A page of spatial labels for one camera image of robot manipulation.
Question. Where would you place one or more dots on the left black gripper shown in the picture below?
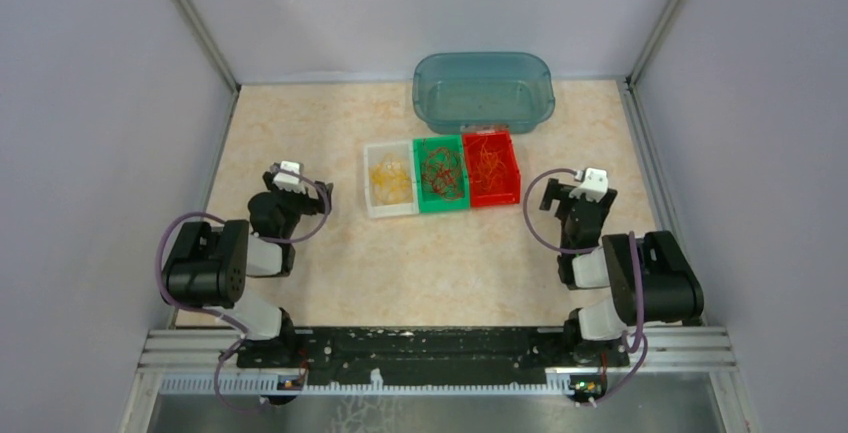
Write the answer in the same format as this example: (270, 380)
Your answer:
(313, 204)

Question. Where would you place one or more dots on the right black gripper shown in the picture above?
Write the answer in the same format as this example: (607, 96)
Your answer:
(556, 191)

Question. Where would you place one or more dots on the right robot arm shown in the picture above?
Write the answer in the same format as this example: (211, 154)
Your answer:
(649, 278)

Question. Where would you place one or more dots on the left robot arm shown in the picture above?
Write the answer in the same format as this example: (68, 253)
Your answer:
(209, 266)

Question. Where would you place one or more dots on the red plastic bin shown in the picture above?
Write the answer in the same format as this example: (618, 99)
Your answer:
(492, 167)

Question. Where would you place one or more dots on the white plastic bin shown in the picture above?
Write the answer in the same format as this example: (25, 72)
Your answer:
(390, 184)

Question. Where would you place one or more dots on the green plastic bin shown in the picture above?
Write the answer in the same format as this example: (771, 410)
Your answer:
(442, 178)

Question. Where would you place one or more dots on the blue transparent plastic tub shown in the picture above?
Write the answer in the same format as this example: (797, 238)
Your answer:
(453, 93)

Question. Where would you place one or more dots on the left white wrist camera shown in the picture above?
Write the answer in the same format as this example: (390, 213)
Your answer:
(286, 176)

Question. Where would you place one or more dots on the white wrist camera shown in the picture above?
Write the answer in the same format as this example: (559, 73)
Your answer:
(286, 176)
(593, 185)

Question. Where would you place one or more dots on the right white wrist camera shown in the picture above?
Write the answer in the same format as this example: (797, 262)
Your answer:
(593, 185)

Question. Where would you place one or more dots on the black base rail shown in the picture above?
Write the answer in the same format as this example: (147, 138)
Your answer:
(410, 361)

